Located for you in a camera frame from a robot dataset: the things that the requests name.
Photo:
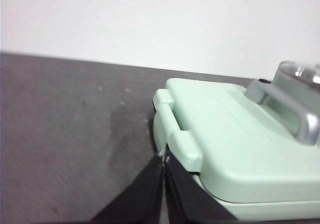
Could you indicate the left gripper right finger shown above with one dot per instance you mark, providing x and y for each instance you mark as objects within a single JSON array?
[{"x": 190, "y": 201}]

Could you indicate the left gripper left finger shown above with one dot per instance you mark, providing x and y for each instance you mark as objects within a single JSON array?
[{"x": 140, "y": 199}]

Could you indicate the green breakfast machine base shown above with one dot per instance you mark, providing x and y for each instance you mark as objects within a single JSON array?
[{"x": 275, "y": 210}]

